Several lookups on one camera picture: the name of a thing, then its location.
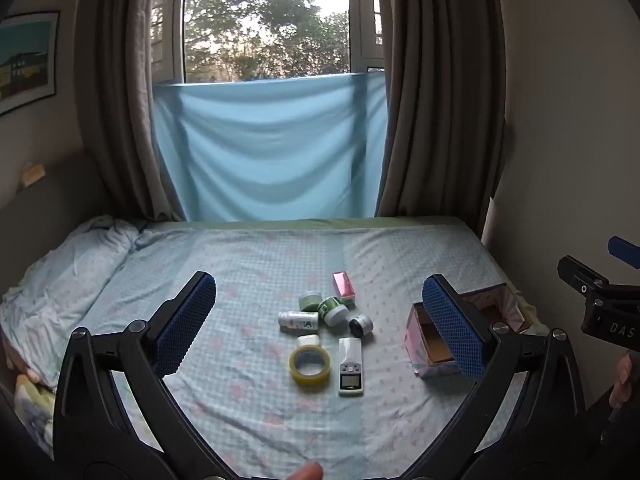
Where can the blue hanging cloth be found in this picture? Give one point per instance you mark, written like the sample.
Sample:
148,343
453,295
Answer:
270,160

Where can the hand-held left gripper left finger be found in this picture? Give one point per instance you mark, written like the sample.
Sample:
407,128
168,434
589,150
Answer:
185,330

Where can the patterned cardboard box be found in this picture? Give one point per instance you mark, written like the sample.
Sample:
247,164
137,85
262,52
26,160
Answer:
500,305

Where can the window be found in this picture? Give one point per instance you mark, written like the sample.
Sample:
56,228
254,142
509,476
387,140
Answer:
275,20

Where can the wall poster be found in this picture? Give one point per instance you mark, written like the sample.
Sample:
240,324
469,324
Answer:
25,60

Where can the dark jar silver lid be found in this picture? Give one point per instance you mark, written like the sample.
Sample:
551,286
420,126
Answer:
361,326

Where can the dark green jar white lid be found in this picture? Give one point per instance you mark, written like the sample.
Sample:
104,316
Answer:
334,310

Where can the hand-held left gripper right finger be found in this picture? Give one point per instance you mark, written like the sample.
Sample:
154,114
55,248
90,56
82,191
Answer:
455,330

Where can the grey curtain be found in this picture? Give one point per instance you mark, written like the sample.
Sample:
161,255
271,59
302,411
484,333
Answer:
125,110
440,110

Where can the yellow paper note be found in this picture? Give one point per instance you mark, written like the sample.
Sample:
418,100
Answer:
32,174

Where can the white remote control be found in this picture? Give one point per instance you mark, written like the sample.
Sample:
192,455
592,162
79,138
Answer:
350,366

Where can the pink carton box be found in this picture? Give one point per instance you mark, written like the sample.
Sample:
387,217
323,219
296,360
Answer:
344,287

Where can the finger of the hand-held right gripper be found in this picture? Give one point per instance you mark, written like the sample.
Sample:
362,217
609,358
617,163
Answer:
624,249
580,275

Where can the yellow tape roll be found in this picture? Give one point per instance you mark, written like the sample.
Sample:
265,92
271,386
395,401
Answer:
300,372

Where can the small white bottle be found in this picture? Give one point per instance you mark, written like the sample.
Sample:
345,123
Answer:
298,321

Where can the light green jar white lid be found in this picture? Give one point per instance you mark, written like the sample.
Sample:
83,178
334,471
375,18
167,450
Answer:
310,301

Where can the white earbuds case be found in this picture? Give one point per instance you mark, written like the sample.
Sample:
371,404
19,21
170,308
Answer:
308,341

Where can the person's right hand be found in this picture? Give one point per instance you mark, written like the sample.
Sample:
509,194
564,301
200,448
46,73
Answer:
624,377

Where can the person's left hand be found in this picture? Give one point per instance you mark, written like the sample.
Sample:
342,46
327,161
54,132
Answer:
305,472

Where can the light blue crumpled quilt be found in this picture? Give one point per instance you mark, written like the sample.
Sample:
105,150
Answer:
65,270

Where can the yellow blue patterned cloth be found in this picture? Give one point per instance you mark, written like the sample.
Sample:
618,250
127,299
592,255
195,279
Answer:
32,405

